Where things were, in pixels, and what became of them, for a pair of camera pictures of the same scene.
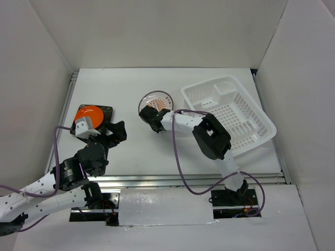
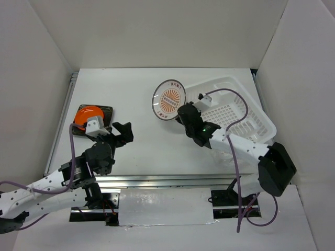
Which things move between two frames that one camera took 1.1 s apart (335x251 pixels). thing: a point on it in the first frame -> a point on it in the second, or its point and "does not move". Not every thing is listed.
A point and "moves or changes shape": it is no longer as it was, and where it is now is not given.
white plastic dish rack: x=247 y=124 does not move
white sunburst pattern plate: x=157 y=99 moves or changes shape
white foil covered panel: x=153 y=206 does not move
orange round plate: x=95 y=113 does not move
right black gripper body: x=158 y=131 -> x=188 y=132
